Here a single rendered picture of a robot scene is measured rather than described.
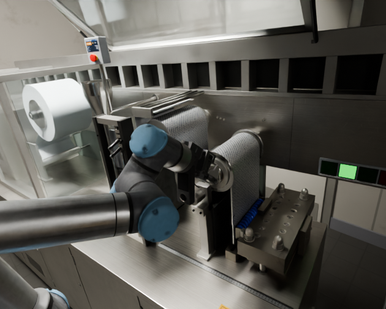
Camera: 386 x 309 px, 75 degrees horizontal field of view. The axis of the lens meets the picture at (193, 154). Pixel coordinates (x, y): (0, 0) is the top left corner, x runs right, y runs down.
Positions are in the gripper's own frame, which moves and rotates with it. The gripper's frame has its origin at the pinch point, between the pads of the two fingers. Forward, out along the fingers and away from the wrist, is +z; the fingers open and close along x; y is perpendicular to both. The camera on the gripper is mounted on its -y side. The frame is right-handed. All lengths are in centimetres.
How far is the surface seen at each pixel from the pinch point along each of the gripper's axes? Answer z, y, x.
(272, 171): 175, 42, 36
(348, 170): 31, 20, -34
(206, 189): 3.1, -2.5, 3.0
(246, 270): 22.8, -24.7, -11.3
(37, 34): 36, 121, 310
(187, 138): 4.9, 14.7, 19.1
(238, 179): 9.1, 4.2, -4.7
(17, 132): -20, -3, 97
